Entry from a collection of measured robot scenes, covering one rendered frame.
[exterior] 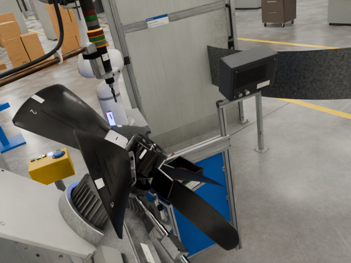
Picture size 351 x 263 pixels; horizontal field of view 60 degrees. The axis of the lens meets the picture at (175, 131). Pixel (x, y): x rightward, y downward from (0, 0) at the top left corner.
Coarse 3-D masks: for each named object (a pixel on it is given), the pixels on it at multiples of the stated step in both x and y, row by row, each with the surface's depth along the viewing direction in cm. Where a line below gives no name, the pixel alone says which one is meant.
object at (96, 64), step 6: (90, 48) 77; (84, 54) 78; (90, 54) 78; (96, 54) 79; (90, 60) 81; (96, 60) 80; (96, 66) 81; (102, 66) 82; (96, 72) 82; (102, 72) 82; (108, 72) 84; (114, 72) 83; (96, 78) 84; (102, 78) 83
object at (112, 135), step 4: (108, 132) 88; (112, 132) 89; (108, 136) 88; (112, 136) 88; (116, 136) 89; (120, 136) 89; (112, 140) 88; (116, 140) 88; (120, 140) 88; (124, 140) 89; (116, 144) 88; (120, 144) 88; (124, 144) 88
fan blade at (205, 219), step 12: (180, 192) 82; (192, 192) 77; (180, 204) 85; (192, 204) 81; (204, 204) 75; (192, 216) 85; (204, 216) 80; (216, 216) 74; (204, 228) 84; (216, 228) 79; (228, 228) 72; (216, 240) 84; (228, 240) 78
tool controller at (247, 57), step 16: (256, 48) 146; (224, 64) 139; (240, 64) 136; (256, 64) 139; (272, 64) 144; (224, 80) 145; (240, 80) 141; (256, 80) 145; (272, 80) 151; (224, 96) 151; (240, 96) 145
